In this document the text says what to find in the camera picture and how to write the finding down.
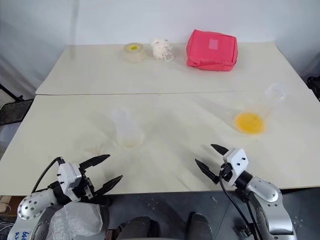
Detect red fabric pouch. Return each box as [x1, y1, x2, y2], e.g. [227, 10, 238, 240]
[185, 28, 239, 73]

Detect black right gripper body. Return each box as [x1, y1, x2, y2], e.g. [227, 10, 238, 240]
[218, 162, 235, 183]

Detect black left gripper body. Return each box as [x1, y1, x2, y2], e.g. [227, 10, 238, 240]
[73, 166, 98, 201]

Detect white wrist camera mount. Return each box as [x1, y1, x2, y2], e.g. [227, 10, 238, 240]
[56, 161, 83, 202]
[221, 148, 250, 188]

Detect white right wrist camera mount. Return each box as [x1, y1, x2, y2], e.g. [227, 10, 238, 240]
[221, 148, 250, 188]

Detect black equipment piece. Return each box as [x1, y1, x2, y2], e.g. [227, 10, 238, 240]
[306, 75, 320, 102]

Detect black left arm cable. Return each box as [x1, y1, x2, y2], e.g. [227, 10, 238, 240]
[30, 156, 64, 194]

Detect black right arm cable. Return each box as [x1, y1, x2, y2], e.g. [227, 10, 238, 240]
[218, 172, 263, 240]

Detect black mesh chair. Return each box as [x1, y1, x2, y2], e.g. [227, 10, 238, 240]
[0, 98, 35, 129]

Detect clear crumpled plastic wrap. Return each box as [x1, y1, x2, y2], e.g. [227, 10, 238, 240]
[48, 201, 104, 239]

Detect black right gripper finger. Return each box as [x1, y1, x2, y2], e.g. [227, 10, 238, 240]
[210, 143, 229, 159]
[194, 158, 221, 185]

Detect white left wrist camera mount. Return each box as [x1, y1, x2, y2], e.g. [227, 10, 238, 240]
[56, 161, 83, 202]

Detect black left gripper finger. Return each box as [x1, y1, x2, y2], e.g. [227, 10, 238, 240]
[94, 174, 124, 197]
[79, 154, 111, 171]

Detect white mesh bath sponge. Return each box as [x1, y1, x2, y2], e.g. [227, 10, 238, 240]
[150, 37, 175, 63]

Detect clear empty plastic cup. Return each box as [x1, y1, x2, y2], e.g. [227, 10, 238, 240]
[110, 106, 146, 150]

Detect dark rounded shape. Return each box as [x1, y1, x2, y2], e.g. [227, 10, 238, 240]
[116, 215, 161, 240]
[187, 211, 211, 240]

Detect plastic cup with orange juice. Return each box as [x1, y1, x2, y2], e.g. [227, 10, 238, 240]
[234, 82, 287, 136]

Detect clear tape roll yellow core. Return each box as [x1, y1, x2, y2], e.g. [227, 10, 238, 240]
[122, 42, 146, 64]

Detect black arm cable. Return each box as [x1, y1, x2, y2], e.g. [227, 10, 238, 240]
[30, 156, 64, 194]
[218, 172, 263, 240]

